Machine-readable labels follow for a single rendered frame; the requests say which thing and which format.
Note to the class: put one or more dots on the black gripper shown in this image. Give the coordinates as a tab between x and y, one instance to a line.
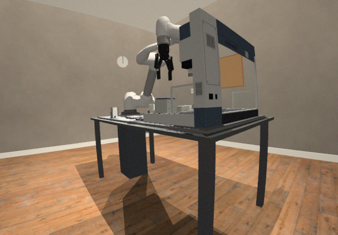
163	54

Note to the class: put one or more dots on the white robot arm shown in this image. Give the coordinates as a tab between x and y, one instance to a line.
167	33

